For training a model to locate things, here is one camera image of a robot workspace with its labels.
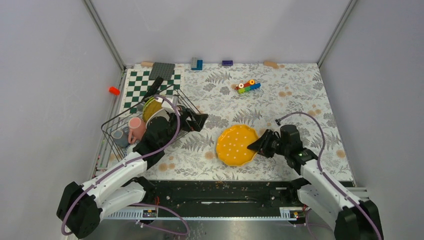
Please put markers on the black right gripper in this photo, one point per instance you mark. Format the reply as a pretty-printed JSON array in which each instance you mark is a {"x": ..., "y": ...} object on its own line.
[{"x": 261, "y": 145}]

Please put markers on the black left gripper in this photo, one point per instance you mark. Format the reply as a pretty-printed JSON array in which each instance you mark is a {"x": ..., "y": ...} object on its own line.
[{"x": 196, "y": 123}]

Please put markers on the white plate teal rim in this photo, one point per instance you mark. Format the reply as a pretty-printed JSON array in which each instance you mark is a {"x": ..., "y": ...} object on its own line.
[{"x": 160, "y": 114}]

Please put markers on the yellow dotted scalloped plate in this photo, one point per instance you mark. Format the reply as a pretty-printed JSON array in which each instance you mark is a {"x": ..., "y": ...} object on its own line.
[{"x": 232, "y": 145}]

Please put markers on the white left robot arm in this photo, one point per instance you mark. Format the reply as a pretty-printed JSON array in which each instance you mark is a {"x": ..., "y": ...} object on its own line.
[{"x": 83, "y": 206}]

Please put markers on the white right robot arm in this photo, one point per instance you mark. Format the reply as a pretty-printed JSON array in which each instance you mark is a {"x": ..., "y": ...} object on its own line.
[{"x": 349, "y": 216}]

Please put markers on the green woven rim plate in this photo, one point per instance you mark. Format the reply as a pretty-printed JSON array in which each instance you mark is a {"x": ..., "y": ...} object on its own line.
[{"x": 150, "y": 108}]

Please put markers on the grey and blue brick stack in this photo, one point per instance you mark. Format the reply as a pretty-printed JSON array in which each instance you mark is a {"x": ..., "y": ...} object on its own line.
[{"x": 196, "y": 64}]

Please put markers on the grey studded baseplate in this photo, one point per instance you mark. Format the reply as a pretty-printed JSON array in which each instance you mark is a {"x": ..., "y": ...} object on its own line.
[{"x": 162, "y": 70}]

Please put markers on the pink mug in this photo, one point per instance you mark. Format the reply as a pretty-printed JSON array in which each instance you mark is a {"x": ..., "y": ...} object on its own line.
[{"x": 137, "y": 128}]

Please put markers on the colourful toy brick car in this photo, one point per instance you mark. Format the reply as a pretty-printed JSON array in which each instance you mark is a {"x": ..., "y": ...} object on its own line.
[{"x": 251, "y": 84}]

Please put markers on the purple toy brick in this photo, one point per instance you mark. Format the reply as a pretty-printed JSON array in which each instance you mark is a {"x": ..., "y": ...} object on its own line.
[{"x": 227, "y": 63}]

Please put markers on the green white checkered board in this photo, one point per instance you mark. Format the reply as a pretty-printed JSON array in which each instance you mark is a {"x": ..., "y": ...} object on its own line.
[{"x": 137, "y": 84}]

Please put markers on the wooden block left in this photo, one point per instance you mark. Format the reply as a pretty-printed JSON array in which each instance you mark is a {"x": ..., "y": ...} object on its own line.
[{"x": 147, "y": 64}]

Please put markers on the wooden block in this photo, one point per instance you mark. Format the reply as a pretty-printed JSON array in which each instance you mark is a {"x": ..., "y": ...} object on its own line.
[
  {"x": 271, "y": 64},
  {"x": 147, "y": 64}
]

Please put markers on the grey blue cup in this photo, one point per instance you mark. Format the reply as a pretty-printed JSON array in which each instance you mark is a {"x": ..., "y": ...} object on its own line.
[{"x": 120, "y": 137}]

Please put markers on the wooden block right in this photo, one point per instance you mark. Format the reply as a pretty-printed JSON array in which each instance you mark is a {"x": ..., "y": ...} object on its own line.
[{"x": 271, "y": 64}]

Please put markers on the red small block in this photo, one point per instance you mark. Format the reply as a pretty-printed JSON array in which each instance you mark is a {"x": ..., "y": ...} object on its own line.
[{"x": 114, "y": 91}]

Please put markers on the black wire dish rack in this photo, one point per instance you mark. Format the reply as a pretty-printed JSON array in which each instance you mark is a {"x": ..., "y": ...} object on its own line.
[{"x": 117, "y": 127}]

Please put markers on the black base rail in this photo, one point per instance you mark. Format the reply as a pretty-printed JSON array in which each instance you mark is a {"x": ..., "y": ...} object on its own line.
[{"x": 223, "y": 199}]

